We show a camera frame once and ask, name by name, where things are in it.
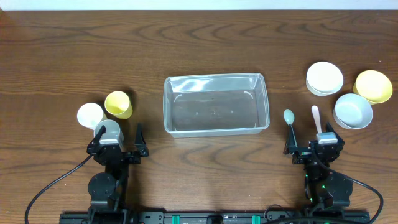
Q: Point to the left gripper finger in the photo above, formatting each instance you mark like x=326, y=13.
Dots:
x=139, y=142
x=96, y=140

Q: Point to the clear plastic storage container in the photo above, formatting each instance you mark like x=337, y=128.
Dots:
x=215, y=105

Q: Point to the grey-blue plastic cup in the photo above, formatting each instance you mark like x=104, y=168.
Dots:
x=113, y=130

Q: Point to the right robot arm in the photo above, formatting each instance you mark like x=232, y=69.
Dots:
x=328, y=192

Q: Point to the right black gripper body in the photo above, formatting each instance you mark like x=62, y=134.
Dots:
x=308, y=155

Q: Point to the yellow plastic bowl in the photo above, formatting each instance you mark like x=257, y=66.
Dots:
x=374, y=86

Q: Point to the mint green plastic spoon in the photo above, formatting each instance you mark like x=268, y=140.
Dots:
x=289, y=116

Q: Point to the white plastic cup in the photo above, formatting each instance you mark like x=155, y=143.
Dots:
x=90, y=115

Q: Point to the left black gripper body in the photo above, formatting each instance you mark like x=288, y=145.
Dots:
x=123, y=155

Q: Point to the white plastic bowl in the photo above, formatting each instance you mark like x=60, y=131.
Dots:
x=324, y=78

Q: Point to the grey-blue plastic bowl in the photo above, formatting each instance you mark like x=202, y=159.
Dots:
x=352, y=111

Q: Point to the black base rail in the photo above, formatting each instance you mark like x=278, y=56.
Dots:
x=158, y=217

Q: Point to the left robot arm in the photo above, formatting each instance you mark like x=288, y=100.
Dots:
x=108, y=189

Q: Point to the pink plastic fork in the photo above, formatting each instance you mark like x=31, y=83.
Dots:
x=316, y=117

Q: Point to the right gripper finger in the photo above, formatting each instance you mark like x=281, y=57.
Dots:
x=291, y=140
x=329, y=129

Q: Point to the yellow plastic cup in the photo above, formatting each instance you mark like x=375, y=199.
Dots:
x=119, y=105

